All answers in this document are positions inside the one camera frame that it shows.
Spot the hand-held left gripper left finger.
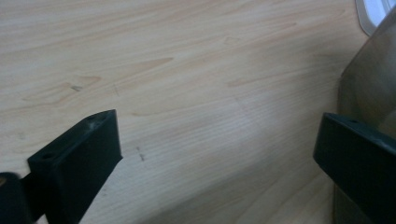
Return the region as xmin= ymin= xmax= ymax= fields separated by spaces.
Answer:
xmin=27 ymin=109 xmax=123 ymax=224

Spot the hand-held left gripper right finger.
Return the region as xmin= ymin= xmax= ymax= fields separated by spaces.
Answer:
xmin=312 ymin=112 xmax=396 ymax=224

